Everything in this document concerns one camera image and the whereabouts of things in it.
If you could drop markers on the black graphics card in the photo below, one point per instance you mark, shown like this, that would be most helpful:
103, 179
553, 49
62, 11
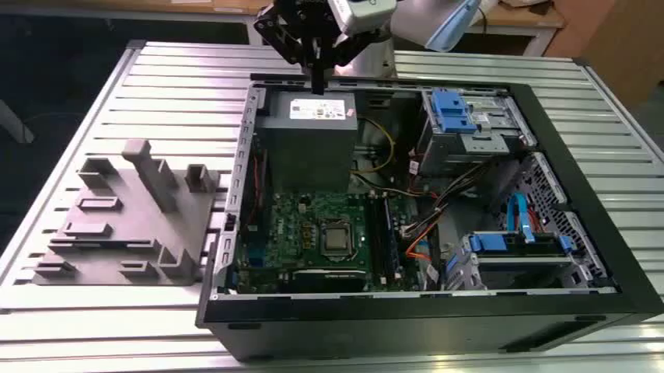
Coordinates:
326, 277

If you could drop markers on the grey power supply unit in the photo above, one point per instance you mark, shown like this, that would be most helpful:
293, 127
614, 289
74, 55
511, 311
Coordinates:
306, 155

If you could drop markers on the blue plastic drive bracket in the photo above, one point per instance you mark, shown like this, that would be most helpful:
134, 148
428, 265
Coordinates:
452, 112

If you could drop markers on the black PC case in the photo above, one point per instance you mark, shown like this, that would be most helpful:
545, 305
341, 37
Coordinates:
364, 322

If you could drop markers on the black RAM slot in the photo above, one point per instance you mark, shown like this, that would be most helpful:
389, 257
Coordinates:
370, 237
381, 237

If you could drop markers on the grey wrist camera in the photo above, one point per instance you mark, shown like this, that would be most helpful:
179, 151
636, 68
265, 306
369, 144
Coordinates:
364, 13

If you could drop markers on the metal optical drive bay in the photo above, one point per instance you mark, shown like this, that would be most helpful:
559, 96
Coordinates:
483, 143

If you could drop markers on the brown wooden cabinet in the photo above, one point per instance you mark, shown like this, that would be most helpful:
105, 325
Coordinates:
623, 39

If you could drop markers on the green motherboard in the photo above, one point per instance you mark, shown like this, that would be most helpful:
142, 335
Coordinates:
290, 210

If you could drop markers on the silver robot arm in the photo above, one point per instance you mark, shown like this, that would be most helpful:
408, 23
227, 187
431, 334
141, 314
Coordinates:
415, 15

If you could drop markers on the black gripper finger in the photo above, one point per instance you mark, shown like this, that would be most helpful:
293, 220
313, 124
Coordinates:
280, 42
348, 50

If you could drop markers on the blue expansion slot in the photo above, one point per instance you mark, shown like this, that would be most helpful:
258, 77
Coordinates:
256, 256

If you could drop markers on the grey parts rack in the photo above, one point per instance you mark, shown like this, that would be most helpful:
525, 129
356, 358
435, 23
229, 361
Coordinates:
141, 233

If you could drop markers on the silver CPU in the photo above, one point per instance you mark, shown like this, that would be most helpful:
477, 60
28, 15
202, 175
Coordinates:
337, 238

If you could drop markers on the hard disk in blue carrier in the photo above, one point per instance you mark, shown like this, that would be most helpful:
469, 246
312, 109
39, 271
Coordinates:
491, 242

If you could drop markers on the wooden desk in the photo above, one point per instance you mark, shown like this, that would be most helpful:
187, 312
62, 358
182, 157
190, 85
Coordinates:
524, 17

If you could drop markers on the metal disk bay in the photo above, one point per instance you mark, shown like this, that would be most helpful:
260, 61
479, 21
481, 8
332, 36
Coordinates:
519, 263

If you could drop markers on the thin metal locking lever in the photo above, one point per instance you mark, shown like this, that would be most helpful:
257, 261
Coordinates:
358, 253

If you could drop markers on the grey chair leg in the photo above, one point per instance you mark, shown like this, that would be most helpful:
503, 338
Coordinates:
15, 120

